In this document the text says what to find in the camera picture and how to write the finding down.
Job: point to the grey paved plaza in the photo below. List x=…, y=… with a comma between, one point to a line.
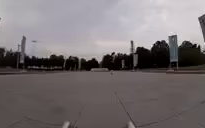
x=100, y=90

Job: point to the small pale banner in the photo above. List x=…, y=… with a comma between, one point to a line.
x=135, y=60

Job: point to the row of dark trees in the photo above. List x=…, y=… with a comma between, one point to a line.
x=160, y=53

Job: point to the blue banner on posts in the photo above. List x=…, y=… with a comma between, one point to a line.
x=173, y=48

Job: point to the robot's own part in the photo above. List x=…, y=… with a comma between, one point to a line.
x=66, y=125
x=131, y=125

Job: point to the tall grey banner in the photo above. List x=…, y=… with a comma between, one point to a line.
x=23, y=50

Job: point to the tall slim pylon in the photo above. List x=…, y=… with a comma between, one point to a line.
x=132, y=50

